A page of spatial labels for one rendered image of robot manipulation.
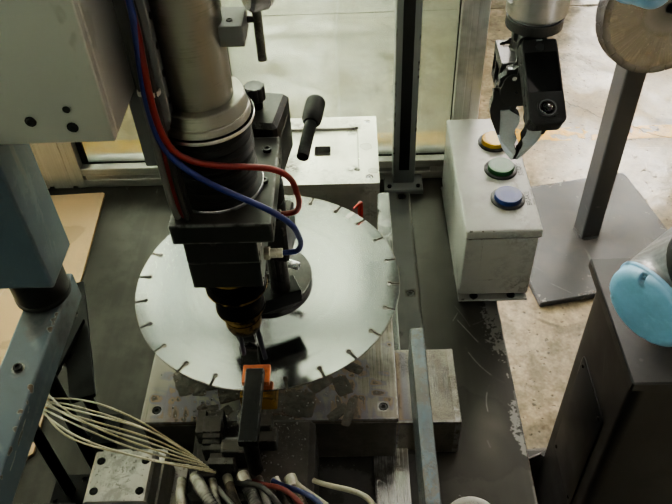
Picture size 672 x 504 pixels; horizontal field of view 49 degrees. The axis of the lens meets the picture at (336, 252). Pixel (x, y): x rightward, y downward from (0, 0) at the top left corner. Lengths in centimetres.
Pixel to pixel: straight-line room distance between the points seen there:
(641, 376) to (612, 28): 98
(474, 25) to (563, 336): 114
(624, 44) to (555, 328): 78
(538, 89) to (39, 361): 64
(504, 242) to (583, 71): 221
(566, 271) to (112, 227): 140
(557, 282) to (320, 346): 147
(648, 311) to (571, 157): 180
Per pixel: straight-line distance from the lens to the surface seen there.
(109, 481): 87
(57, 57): 46
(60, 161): 144
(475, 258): 110
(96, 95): 47
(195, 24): 50
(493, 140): 122
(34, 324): 82
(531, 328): 214
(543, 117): 93
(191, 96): 53
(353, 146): 121
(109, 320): 121
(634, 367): 114
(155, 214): 136
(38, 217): 57
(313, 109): 72
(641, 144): 288
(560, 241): 237
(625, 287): 98
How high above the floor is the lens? 162
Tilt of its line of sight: 45 degrees down
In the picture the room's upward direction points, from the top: 3 degrees counter-clockwise
